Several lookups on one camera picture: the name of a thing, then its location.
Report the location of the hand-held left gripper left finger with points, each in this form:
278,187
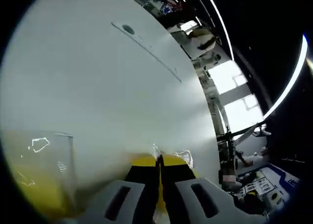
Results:
102,204

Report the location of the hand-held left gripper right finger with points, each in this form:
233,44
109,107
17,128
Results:
195,204

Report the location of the yellow silicone block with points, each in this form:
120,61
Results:
39,175
163,199

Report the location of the long curved ceiling light strip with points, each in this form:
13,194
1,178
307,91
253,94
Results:
291,82

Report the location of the round table grommet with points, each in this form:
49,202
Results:
128,29

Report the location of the short curved ceiling light strip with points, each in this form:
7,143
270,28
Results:
220,21

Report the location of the blue and white wall poster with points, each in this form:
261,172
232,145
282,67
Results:
266,185

